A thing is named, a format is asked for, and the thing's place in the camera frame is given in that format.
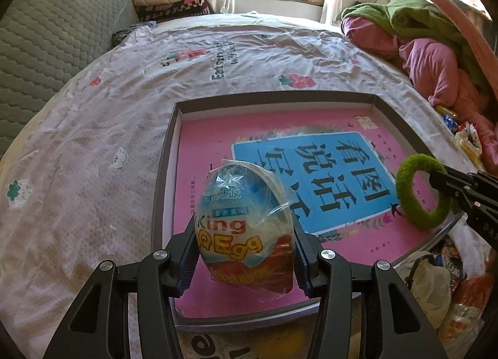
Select egg toy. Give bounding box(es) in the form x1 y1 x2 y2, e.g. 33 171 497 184
196 158 298 303

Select green fuzzy ring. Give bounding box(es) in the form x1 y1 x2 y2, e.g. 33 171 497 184
396 154 452 229

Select orange snack packet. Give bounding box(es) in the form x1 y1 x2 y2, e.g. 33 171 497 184
441 277 488 346

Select pink and green bedding pile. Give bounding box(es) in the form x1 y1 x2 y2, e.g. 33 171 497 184
341 17 498 173

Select white drawstring pouch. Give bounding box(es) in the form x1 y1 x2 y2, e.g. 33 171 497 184
405 252 454 330

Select strawberry printed bedsheet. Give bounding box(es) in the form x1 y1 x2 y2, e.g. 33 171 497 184
0 12 498 359

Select pink lined box tray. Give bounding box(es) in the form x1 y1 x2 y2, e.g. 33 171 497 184
152 90 463 328

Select grey quilted headboard cover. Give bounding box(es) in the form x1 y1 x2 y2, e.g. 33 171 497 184
0 0 135 157

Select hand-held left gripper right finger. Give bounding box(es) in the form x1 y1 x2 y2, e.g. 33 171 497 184
292 223 448 359

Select small blue snack packet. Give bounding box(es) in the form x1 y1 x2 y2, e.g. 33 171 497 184
443 113 460 135

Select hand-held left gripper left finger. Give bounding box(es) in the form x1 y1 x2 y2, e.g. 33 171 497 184
43 217 203 359

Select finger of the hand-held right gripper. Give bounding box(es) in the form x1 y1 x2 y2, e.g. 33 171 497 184
430 166 498 193
430 178 498 214

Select dusty pink quilt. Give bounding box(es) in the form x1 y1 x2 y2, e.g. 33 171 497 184
401 0 498 91

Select green blanket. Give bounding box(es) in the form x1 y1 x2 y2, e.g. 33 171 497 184
341 0 491 87

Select pink and blue book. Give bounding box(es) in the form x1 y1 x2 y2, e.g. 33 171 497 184
175 110 452 319

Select dark patterned folded blanket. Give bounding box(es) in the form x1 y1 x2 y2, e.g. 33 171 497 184
134 0 213 25

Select yellow snack packets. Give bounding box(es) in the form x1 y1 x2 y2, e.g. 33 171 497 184
455 121 484 161

